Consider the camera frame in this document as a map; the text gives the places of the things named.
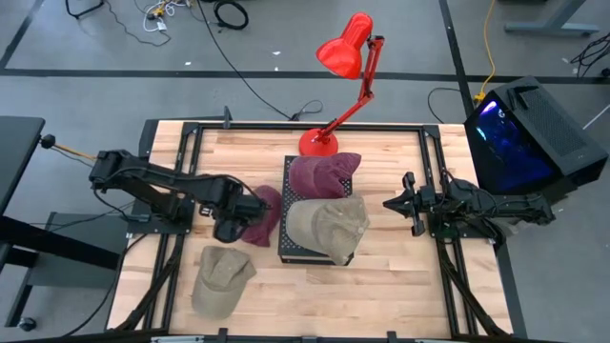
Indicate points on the red desk lamp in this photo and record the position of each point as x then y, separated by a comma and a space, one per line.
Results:
343, 52

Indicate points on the black perforated metal rack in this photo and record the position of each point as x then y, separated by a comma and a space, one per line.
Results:
288, 248

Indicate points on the black computer tower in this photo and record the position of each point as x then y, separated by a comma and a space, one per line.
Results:
548, 128

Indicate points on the grey desk leg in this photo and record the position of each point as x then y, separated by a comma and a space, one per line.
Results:
553, 26

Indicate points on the black aluminium table frame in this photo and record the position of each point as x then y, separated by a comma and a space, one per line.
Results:
310, 126

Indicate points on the pink towel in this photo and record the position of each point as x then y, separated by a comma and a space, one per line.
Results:
319, 176

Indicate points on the black caster wheel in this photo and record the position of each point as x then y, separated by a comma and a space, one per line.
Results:
27, 324

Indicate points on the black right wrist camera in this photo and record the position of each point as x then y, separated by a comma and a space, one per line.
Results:
426, 197

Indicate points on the khaki baseball cap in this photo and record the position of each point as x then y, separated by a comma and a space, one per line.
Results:
329, 224
221, 281

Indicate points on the black knob wooden stick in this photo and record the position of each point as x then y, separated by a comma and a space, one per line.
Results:
47, 141

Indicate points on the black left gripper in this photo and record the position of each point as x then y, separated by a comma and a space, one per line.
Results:
238, 209

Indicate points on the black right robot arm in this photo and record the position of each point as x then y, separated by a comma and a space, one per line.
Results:
519, 207

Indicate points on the black side desk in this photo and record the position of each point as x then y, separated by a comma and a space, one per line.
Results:
19, 152

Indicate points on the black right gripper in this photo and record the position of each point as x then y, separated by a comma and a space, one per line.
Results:
438, 214

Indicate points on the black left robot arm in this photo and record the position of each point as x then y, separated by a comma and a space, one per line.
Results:
143, 181

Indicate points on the maroon baseball cap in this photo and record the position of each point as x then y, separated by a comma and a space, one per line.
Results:
267, 224

